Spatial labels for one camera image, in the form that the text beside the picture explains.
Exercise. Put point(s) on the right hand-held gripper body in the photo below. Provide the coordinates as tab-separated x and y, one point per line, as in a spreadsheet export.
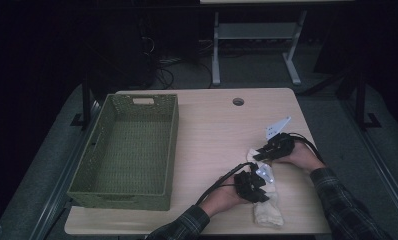
282	145

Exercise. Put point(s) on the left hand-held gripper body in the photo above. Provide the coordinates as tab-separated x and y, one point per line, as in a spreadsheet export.
248	183

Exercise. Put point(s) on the white cloth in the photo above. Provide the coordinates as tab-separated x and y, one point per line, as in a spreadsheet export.
268	213

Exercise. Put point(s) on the green woven basket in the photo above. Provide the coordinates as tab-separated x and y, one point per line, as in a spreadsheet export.
130	150

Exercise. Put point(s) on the person's right hand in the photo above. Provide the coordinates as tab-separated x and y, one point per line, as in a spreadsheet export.
303	156

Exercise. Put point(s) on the person's left hand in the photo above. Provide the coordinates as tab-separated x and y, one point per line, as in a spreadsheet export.
223	198

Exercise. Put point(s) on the dark box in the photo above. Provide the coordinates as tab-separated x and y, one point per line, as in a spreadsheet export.
120	56

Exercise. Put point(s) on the black metal post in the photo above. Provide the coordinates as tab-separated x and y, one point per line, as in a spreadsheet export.
86	100
361	100

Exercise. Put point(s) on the aluminium frame rail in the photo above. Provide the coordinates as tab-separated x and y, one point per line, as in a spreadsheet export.
63	180
377	166

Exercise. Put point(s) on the white metal table frame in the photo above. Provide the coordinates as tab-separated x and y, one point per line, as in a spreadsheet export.
257	30

